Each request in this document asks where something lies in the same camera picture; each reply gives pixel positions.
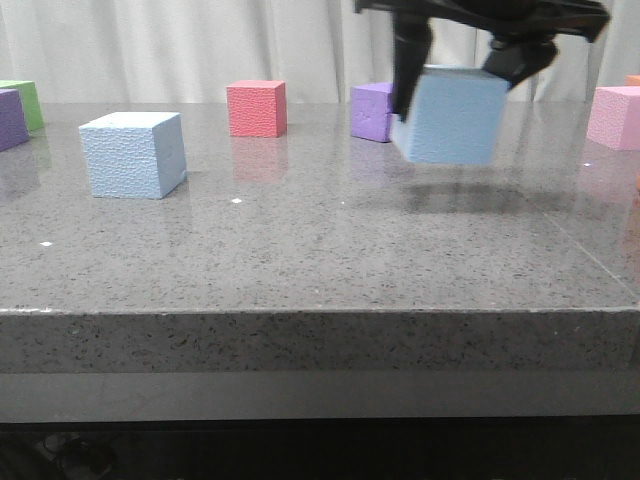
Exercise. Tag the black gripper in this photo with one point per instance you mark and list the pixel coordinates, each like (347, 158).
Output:
(513, 60)

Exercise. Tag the light blue foam block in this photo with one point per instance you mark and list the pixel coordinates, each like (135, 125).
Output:
(134, 154)
(454, 117)

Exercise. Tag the orange foam block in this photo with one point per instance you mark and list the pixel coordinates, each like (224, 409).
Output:
(632, 80)

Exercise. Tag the pink foam block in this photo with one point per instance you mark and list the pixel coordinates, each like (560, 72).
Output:
(614, 118)

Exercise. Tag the red foam block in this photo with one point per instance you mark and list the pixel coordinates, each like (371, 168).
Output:
(257, 108)

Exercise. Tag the white pleated curtain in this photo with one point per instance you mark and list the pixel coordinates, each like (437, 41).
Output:
(190, 51)

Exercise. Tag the green foam block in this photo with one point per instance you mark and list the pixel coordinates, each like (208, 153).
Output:
(30, 102)

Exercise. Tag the dark purple foam block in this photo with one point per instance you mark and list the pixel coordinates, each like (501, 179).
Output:
(13, 129)

